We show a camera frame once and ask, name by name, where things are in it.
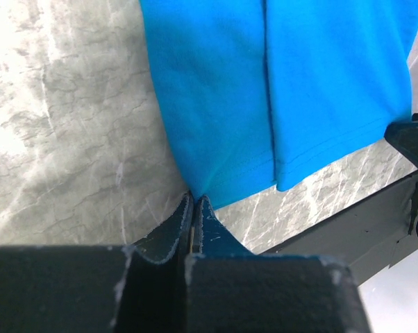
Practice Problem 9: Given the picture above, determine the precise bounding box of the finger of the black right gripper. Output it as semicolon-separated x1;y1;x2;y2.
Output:
384;113;418;168

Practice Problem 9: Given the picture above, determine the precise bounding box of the blue t-shirt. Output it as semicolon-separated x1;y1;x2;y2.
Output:
140;1;418;208

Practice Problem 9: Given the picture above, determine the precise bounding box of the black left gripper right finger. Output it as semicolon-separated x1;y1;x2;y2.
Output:
185;196;369;332

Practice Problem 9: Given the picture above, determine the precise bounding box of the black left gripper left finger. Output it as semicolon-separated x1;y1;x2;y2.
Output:
0;194;194;332

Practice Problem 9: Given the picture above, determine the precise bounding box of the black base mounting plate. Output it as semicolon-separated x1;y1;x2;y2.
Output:
267;171;418;284

